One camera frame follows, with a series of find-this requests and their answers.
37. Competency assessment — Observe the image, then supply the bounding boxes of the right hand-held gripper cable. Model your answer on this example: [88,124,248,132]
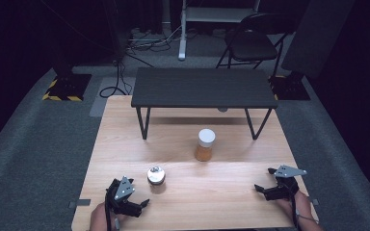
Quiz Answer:
[288,186,320,228]

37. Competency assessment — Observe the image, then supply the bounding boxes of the black floor cable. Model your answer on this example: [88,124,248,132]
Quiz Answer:
[98,60,133,99]

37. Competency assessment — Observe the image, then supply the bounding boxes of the white metal stand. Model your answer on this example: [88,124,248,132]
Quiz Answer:
[177,0,262,62]

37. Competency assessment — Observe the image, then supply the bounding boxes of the grey upright panel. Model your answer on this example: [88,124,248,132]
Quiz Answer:
[280,0,357,80]

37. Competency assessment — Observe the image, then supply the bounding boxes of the person's left hand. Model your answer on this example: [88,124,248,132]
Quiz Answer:
[89,202,127,231]

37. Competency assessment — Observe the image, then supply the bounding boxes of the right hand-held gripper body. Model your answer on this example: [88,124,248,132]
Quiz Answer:
[263,165,308,202]

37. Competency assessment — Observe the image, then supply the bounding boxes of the black folding chair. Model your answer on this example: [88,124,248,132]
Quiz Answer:
[215,12,299,79]

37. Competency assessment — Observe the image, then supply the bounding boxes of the black yellow-striped base plate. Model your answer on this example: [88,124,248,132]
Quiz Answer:
[268,74,311,102]
[41,73,93,103]

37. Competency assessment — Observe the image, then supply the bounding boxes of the hand-held gripper cable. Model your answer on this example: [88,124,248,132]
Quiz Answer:
[288,186,320,228]
[104,188,114,231]

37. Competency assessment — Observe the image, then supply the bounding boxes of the bundle of floor cables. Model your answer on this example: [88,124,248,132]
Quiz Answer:
[126,26,182,55]

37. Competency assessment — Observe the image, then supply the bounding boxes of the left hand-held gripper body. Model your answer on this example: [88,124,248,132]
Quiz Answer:
[105,176,143,218]

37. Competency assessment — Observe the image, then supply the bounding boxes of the silver lid glass jar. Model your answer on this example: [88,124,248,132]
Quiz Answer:
[146,165,167,187]

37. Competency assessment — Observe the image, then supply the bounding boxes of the black metal-legged shelf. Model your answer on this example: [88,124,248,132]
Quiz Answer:
[130,66,279,141]

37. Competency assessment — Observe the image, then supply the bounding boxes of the left hand-held gripper cable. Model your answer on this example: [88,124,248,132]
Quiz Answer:
[104,188,114,231]

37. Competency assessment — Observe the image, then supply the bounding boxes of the grey tape strip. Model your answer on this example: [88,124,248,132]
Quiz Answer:
[67,198,92,210]

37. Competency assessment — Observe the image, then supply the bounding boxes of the person's right hand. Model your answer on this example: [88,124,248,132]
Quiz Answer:
[274,191,313,222]

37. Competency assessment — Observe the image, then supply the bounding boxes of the white lid orange spice jar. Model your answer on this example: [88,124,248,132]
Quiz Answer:
[194,128,217,163]

